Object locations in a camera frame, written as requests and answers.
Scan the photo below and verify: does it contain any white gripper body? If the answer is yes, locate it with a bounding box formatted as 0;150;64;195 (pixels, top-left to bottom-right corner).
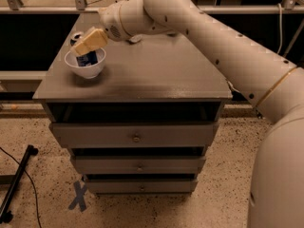
97;0;160;43

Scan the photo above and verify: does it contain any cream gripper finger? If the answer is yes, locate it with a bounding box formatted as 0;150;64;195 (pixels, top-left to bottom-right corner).
70;27;107;56

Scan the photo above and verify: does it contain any blue pepsi can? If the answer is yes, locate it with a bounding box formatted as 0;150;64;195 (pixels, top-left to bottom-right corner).
69;31;99;67

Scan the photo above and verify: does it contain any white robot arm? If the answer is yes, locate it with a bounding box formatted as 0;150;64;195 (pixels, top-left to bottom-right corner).
71;0;304;228

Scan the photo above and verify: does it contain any white bowl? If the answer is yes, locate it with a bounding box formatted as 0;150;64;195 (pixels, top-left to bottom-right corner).
65;48;106;79

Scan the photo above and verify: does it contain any clear plastic water bottle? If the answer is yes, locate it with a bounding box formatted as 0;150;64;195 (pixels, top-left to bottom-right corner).
128;34;143;44

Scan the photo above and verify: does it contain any grey drawer cabinet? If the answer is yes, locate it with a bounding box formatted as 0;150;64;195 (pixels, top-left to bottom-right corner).
32;11;233;195

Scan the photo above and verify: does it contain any top grey drawer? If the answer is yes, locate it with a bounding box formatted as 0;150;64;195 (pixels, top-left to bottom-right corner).
50;123;219;148

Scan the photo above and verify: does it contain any grey drawer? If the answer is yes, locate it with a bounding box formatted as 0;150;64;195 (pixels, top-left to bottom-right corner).
85;179;198;194
50;123;219;148
70;156;205;174

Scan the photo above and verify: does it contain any middle grey drawer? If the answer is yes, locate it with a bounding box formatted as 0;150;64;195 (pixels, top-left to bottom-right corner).
70;156;205;174

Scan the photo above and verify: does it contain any bottom grey drawer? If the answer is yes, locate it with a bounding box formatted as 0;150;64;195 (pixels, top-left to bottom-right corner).
85;179;198;194

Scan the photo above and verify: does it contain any black stand leg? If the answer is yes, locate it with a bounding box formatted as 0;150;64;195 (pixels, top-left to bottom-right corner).
0;145;38;223

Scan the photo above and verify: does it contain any metal railing frame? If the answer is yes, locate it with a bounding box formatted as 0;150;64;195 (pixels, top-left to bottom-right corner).
0;0;304;16

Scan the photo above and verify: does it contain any black floor cable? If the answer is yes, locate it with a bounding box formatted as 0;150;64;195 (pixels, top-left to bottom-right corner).
0;146;43;228

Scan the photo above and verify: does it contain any white cable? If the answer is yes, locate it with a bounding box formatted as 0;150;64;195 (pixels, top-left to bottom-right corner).
276;3;284;55

